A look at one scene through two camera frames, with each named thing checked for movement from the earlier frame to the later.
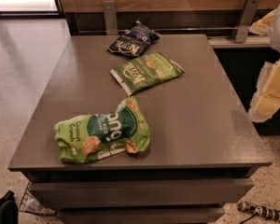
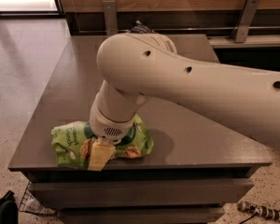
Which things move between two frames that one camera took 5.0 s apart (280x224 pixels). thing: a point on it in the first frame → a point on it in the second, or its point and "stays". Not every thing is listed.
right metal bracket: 246,15 stays
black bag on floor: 5,211 stays
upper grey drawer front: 145,192 stays
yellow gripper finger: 273,90 → 100,155
